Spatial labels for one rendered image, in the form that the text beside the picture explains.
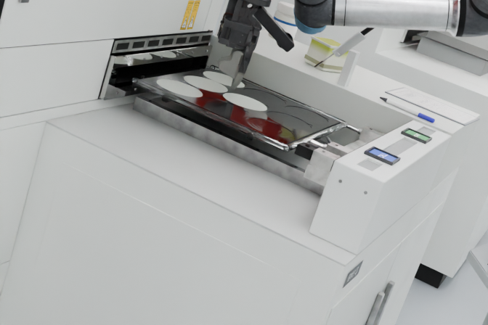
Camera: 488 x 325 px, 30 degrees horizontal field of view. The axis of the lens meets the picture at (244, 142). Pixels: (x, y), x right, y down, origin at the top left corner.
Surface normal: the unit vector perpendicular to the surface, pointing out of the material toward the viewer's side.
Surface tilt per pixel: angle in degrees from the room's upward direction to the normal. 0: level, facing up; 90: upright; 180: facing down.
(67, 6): 90
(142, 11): 90
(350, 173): 90
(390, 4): 64
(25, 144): 90
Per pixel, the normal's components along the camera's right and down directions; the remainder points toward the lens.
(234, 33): 0.06, 0.32
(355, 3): -0.08, -0.20
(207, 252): -0.41, 0.15
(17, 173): 0.86, 0.39
